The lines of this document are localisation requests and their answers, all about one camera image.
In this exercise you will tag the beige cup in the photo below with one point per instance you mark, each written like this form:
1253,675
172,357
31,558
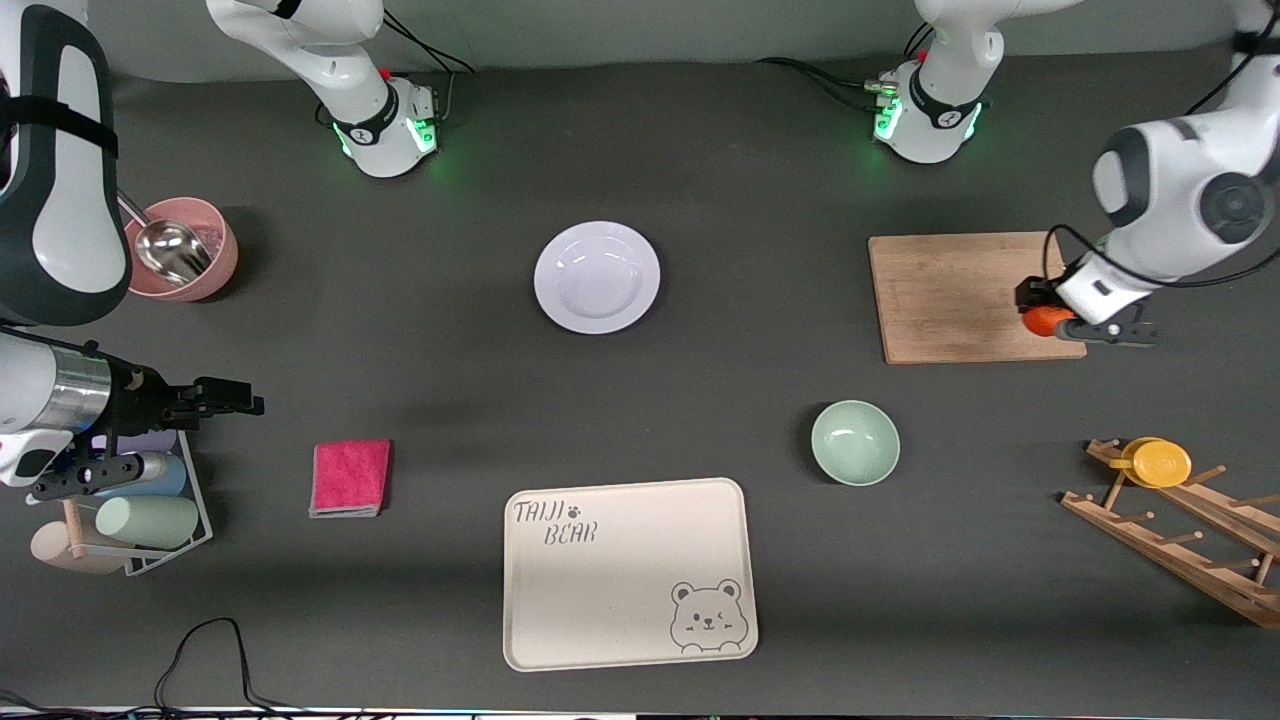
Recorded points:
50,548

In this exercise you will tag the white round plate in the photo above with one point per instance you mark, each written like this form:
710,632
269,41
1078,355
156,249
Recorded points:
597,277

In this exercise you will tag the metal scoop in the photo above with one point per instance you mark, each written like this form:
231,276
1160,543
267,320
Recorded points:
175,255

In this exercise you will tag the wooden peg drying rack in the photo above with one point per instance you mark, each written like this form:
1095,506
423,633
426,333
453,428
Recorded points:
1200,560

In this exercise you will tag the green cup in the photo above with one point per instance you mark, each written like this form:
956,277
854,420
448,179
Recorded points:
150,522

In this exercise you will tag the orange fruit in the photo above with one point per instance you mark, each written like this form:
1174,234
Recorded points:
1046,322

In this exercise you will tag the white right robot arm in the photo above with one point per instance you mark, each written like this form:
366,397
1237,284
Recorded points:
70,200

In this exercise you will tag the pink bowl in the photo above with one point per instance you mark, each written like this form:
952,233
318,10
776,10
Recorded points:
215,270

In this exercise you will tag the purple cup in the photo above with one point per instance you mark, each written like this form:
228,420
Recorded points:
140,442

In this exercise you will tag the wooden cutting board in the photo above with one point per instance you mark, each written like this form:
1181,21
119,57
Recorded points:
960,300

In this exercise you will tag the cream tray with bear print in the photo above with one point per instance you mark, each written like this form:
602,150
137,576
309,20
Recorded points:
620,590

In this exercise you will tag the yellow cup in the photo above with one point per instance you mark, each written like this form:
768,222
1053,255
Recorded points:
1158,464

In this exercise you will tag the blue cup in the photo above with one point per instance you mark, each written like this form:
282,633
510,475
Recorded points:
172,478

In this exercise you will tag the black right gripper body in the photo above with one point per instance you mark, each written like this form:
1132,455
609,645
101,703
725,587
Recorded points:
143,402

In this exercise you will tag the folded pink cloth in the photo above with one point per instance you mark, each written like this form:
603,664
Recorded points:
350,478

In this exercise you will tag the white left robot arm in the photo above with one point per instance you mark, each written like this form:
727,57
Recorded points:
1180,190

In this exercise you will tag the pale green bowl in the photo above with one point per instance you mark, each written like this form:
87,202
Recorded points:
855,443

